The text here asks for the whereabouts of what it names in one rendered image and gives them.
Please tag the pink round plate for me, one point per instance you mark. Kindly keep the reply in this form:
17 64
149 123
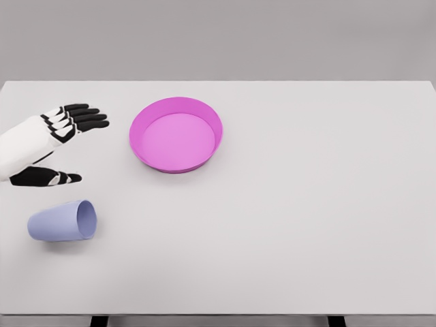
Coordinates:
177 139

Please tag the pale blue cup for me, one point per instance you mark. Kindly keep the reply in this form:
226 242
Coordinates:
54 221

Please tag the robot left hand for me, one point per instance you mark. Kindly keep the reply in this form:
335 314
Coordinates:
30 136

